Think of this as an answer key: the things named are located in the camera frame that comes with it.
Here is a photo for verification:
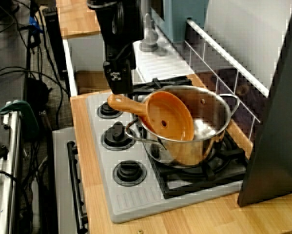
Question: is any black angled panel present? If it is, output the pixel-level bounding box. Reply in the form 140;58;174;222
237;0;292;208

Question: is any teal blue cabinet box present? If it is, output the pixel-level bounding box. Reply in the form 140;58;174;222
150;0;209;44

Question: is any wooden stove countertop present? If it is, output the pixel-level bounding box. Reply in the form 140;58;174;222
70;73;292;234

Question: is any grey toy faucet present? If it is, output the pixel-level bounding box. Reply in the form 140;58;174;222
138;13;160;52

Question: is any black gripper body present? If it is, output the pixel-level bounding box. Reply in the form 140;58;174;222
104;40;136;70

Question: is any black stove knob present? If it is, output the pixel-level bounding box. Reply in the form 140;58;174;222
113;160;147;188
101;121;137;152
97;99;124;120

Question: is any white sink basin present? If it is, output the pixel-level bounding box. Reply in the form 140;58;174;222
62;36;195;98

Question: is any black upright bar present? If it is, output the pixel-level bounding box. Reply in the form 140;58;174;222
43;7;70;81

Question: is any aluminium frame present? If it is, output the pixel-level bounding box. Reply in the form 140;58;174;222
0;102;22;234

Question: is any stainless steel pot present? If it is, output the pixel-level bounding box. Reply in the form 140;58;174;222
125;85;241;169

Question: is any dark tile backsplash panel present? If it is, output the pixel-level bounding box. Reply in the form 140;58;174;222
184;19;270;143

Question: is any green clamp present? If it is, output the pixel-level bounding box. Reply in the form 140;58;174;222
0;100;41;140

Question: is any grey stovetop panel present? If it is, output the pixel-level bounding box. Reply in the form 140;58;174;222
86;80;249;224

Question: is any blue tape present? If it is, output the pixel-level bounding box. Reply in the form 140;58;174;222
29;15;43;34

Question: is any orange toy frying pan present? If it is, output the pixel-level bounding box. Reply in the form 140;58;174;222
107;91;195;142

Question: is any black round bag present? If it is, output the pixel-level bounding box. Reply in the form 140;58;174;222
25;78;51;109

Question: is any black cable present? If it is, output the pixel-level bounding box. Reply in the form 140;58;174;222
0;169;29;220
0;67;65;122

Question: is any black oven door handle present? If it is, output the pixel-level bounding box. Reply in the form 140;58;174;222
67;140;88;233

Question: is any grey oven door front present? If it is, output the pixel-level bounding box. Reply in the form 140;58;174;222
52;128;88;234

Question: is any wooden side table top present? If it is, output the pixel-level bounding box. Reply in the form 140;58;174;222
55;0;101;39

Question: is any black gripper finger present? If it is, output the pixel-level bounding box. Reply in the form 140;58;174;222
103;59;134;95

